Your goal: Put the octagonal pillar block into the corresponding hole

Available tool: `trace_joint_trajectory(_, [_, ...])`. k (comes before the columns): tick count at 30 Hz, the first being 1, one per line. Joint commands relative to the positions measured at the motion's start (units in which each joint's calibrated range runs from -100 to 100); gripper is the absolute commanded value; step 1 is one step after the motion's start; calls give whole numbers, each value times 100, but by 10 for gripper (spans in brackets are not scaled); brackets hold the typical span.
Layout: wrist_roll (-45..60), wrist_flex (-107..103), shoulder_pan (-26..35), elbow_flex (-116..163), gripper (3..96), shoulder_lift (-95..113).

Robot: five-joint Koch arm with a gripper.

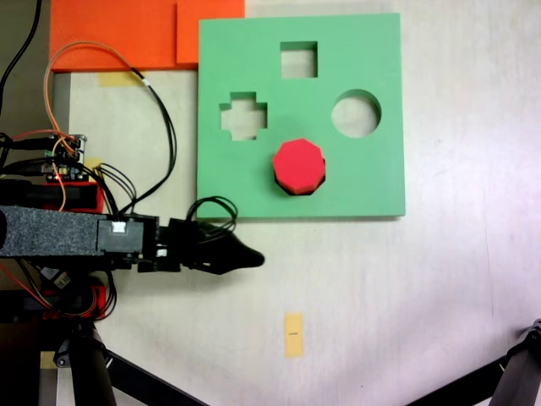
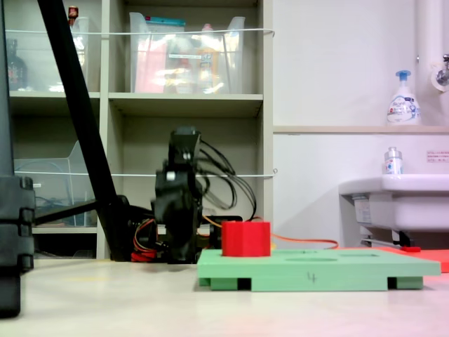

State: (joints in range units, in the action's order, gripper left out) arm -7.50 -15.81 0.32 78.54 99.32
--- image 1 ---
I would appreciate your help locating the black notched tripod leg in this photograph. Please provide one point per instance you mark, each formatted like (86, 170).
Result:
(522, 376)

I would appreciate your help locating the orange flat block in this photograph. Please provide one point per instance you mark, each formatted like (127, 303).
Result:
(105, 29)

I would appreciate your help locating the green shape sorter board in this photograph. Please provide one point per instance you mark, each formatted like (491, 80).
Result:
(253, 42)

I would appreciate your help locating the red octagonal pillar block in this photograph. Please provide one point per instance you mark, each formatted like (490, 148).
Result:
(298, 162)

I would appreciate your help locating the thin black tripod brace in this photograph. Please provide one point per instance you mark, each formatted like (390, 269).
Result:
(465, 385)
(143, 382)

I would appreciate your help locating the yellow tape with black mark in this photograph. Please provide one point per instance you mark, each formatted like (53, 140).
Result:
(293, 344)

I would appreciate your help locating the black circuit board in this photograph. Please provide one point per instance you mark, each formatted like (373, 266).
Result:
(57, 279)

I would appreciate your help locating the yellow masking tape piece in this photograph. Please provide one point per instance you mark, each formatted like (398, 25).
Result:
(114, 79)
(93, 162)

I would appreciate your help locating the red and black table clamp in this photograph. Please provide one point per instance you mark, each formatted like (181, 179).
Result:
(42, 192)
(55, 302)

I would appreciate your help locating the thick black tripod leg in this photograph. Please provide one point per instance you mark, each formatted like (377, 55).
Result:
(91, 376)

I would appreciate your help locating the green circuit board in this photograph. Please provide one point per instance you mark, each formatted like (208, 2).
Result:
(63, 162)

